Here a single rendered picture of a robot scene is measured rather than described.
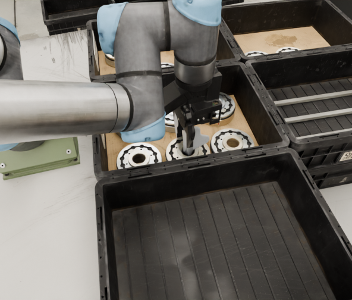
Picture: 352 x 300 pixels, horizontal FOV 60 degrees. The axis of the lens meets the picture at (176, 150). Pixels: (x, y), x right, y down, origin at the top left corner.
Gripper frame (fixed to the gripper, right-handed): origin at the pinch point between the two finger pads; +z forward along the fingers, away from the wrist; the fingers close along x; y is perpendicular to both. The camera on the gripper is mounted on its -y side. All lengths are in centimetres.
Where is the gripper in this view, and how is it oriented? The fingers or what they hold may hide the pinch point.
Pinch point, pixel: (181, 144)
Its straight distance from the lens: 72.8
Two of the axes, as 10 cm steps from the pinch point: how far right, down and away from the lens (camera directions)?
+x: -3.3, -7.3, 6.0
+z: 0.0, 6.3, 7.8
